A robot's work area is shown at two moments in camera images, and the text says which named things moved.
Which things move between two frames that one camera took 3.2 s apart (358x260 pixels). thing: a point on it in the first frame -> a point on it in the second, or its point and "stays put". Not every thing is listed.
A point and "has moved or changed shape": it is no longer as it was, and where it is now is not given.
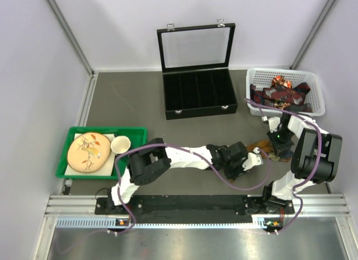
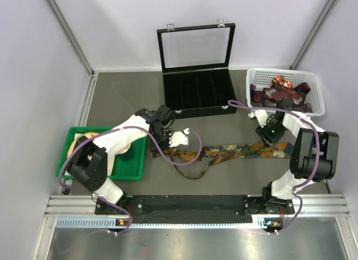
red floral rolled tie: x=279 y=80 stays put
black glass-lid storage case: x=196 y=60 stays put
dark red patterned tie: x=293 y=98 stays put
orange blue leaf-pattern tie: x=267 y=146 has moved or changed shape
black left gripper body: x=234 y=168 -> x=161 y=138
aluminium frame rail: x=315 y=205 stays put
